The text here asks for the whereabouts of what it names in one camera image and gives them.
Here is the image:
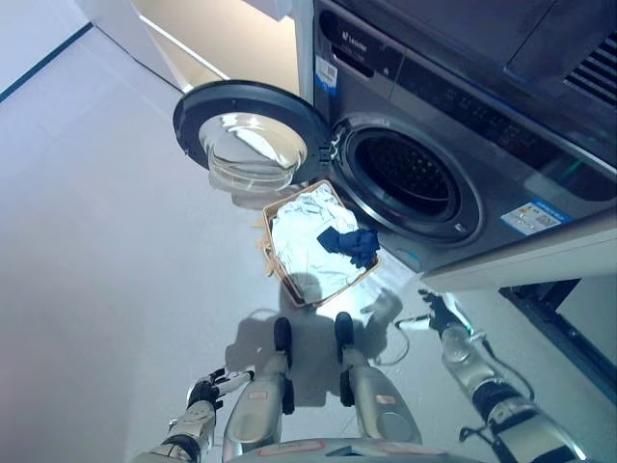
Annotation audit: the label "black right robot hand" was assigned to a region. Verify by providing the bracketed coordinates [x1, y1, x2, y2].
[395, 287, 464, 335]

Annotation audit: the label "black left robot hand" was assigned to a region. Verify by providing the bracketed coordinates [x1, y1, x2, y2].
[186, 367, 256, 411]

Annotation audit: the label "dark blue garment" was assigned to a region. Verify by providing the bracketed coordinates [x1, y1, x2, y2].
[314, 227, 383, 270]

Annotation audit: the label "dark grey washing machine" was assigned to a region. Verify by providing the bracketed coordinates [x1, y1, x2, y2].
[309, 0, 617, 280]

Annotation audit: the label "brown wicker laundry basket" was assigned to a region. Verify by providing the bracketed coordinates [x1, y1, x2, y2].
[252, 178, 383, 310]

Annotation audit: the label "round washing machine door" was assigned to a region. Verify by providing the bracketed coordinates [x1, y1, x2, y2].
[172, 80, 335, 195]

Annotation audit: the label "robot legs and feet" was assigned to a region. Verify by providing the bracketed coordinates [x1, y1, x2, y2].
[239, 307, 413, 368]

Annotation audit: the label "black left robot foot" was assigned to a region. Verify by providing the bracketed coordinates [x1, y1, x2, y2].
[272, 315, 294, 357]

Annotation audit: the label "black robot foot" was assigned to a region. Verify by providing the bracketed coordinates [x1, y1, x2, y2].
[272, 315, 294, 357]
[334, 311, 355, 349]

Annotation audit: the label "black right robot foot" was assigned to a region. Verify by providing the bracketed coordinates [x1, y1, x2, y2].
[334, 311, 355, 349]

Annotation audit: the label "white cabinet side panel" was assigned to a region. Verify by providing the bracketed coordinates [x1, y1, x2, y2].
[420, 225, 617, 294]
[295, 0, 318, 106]

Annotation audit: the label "silver right robot leg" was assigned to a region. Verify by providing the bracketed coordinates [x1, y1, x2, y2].
[336, 345, 424, 446]

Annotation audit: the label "blue white instruction sticker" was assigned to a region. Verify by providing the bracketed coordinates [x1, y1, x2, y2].
[499, 201, 574, 237]

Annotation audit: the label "white crumpled garment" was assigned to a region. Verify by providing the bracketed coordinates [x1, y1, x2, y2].
[269, 188, 373, 303]

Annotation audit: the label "blue white energy label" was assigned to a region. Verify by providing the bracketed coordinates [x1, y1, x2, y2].
[314, 54, 339, 94]

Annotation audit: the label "white counter cabinet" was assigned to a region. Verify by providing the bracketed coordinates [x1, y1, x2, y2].
[88, 0, 303, 96]

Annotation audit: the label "dark baseboard strip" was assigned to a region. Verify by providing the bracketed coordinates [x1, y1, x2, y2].
[0, 20, 94, 105]

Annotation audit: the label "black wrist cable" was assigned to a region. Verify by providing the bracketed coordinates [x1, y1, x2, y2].
[459, 327, 537, 443]

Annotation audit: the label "black metal frame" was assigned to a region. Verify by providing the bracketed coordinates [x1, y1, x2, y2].
[497, 278, 617, 388]

